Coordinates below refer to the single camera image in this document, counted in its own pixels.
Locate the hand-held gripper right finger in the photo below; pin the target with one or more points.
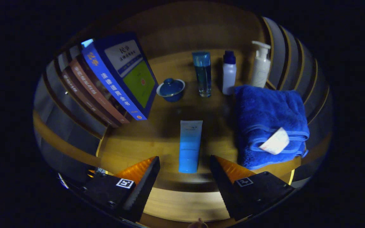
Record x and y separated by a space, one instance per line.
225 190

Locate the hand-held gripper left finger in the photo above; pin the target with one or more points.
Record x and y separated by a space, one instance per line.
143 190

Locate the blue cosmetic tube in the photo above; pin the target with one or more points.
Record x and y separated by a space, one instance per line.
190 148

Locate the wooden countertop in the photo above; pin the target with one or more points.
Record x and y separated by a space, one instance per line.
157 139

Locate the wooden cabinet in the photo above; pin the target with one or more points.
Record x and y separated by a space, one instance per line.
195 28

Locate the blue folded towel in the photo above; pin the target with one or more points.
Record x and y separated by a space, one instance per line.
265 110

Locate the blue lidded tea bowl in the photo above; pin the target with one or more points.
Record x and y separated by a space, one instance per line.
170 89

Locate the white bottle blue cap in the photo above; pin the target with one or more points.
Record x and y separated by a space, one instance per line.
229 77

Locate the brown book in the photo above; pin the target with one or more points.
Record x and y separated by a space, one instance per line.
87 84
78 95

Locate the blue glass bottle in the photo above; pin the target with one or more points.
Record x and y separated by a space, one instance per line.
203 76

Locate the thick blue book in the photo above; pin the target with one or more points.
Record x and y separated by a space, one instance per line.
122 69

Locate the white pump bottle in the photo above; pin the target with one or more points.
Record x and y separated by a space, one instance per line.
261 69

